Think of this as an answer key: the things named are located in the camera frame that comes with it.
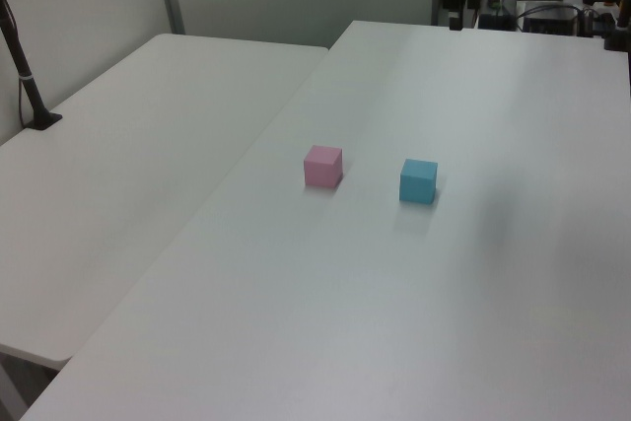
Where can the blue cube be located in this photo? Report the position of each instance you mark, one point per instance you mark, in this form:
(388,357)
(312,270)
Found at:
(416,185)

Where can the pink cube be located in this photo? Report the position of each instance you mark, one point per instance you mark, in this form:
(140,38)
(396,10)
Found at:
(320,169)

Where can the small black box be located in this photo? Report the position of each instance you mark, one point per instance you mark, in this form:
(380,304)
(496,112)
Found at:
(496,21)

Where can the black electronics box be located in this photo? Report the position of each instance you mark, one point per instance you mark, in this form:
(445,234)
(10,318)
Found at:
(549,22)

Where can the black camera clamp mount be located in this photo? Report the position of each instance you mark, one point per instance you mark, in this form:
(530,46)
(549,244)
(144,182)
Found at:
(616,36)

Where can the black camera stand pole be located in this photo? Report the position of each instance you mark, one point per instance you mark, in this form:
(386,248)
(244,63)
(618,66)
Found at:
(28,88)

